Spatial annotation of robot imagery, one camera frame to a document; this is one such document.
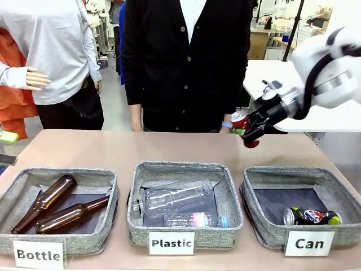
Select orange cloth garment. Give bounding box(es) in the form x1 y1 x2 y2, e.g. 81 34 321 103
0 27 39 141

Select black Pepsi can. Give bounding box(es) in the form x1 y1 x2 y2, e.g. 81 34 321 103
283 207 342 226

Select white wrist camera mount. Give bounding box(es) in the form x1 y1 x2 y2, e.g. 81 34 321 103
261 80 283 100

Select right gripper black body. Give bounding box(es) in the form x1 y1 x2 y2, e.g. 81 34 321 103
252 95 287 123

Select person's black cardigan torso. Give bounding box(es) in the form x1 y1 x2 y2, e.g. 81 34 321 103
120 0 254 133

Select large clear plastic bottle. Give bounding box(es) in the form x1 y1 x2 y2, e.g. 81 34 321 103
133 180 215 220

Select grey fabric basket labelled Can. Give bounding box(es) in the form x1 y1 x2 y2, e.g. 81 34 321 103
239 165 361 250

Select brown wooden cabinet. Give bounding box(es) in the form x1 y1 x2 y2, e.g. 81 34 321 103
249 30 269 60

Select blue-clad person behind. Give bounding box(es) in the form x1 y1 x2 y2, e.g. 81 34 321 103
119 2 126 85

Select white side table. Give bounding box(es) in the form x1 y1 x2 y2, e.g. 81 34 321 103
242 59 361 133

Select crushed red can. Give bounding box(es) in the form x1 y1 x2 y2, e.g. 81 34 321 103
230 111 261 149

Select person's right forearm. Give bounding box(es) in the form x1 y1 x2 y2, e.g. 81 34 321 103
129 104 143 132

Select white Bottle label card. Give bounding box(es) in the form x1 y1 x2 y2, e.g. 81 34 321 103
12 238 65 269

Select mannequin black trousers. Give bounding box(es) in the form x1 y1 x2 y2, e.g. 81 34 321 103
35 75 104 131

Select person's left forearm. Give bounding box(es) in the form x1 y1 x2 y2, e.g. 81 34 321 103
219 112 235 134

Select white Plastic label card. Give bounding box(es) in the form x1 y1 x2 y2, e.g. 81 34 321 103
148 231 196 256

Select white Can label card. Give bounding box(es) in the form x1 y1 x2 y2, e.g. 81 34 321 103
284 230 336 257

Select brown glass bottle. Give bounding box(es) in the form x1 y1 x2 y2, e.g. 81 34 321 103
11 174 78 234
35 195 110 234

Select grey fabric basket labelled Bottle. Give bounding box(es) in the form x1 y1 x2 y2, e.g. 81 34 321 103
0 168 120 256

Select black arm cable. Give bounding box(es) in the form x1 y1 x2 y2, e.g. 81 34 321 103
294 28 361 120

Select black tripod pole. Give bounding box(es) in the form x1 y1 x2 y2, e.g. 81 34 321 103
281 0 305 62

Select small plastic bottle blue cap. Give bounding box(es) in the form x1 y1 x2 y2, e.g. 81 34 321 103
166 212 231 228

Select grey fabric basket labelled Plastic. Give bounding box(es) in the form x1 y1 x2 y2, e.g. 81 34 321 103
126 161 245 250

